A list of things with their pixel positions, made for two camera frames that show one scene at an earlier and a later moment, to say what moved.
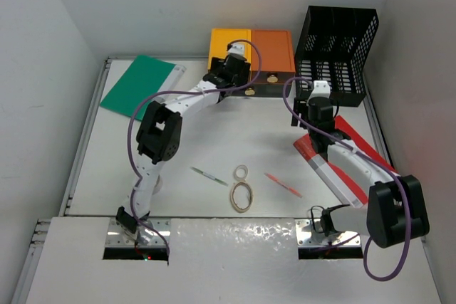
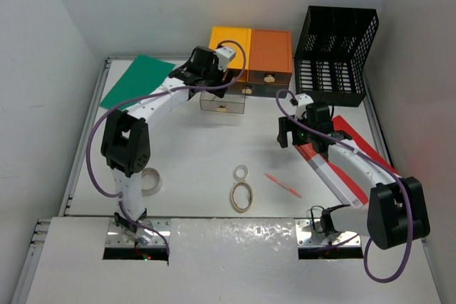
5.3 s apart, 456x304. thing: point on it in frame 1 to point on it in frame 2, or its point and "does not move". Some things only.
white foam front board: [221, 261] does not move
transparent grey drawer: [254, 90] to [229, 102]
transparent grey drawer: [270, 90] does not move
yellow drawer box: [220, 38] does not move
